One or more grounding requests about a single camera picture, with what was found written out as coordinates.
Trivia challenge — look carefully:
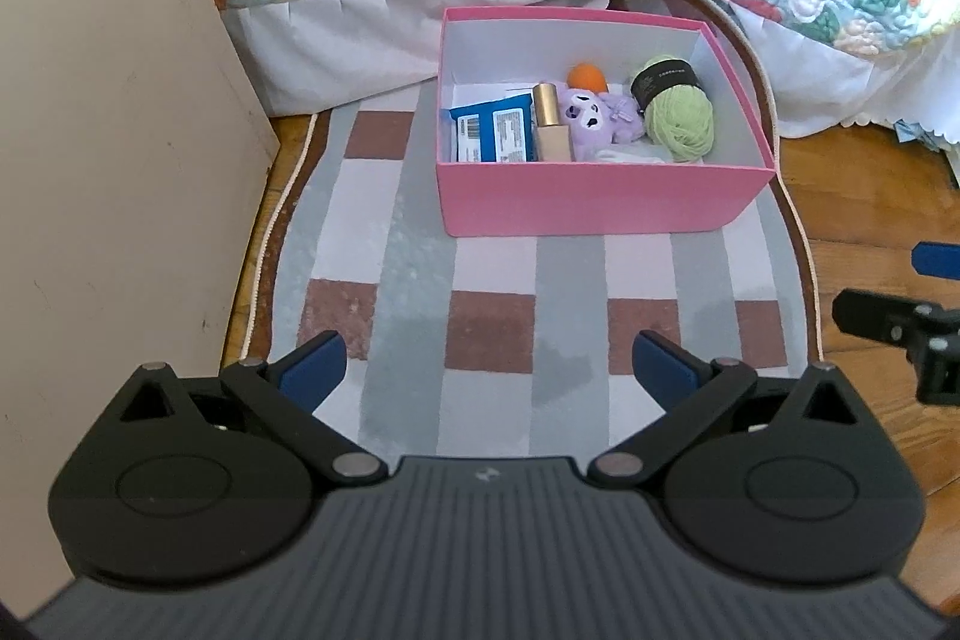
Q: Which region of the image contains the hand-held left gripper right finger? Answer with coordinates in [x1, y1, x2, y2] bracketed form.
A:
[587, 331, 863, 483]

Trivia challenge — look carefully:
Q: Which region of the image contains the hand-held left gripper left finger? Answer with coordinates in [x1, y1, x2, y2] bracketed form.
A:
[114, 331, 389, 483]

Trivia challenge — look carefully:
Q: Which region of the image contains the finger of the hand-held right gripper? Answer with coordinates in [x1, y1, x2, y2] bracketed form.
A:
[913, 241, 960, 278]
[832, 287, 960, 404]

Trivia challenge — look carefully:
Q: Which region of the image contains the pink cardboard box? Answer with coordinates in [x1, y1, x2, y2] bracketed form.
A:
[435, 6, 776, 238]

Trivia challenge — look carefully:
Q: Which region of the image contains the green yarn ball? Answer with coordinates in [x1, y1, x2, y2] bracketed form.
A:
[630, 56, 715, 163]

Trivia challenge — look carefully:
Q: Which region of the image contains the purple plush toy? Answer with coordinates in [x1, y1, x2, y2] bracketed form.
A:
[564, 87, 646, 161]

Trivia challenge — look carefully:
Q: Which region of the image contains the foundation bottle with gold cap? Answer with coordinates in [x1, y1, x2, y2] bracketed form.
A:
[531, 83, 575, 163]

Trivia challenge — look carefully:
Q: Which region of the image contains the blue wet wipes packet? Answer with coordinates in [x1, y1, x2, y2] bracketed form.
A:
[448, 95, 537, 163]

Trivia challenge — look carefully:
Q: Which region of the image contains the light blue scalloped cloth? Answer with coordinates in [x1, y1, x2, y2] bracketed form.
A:
[892, 113, 960, 148]

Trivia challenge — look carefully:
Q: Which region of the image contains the checkered rug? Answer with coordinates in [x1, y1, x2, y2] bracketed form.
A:
[262, 0, 826, 461]

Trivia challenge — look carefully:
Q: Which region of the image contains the beige cabinet panel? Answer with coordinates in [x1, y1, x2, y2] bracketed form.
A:
[0, 0, 280, 615]

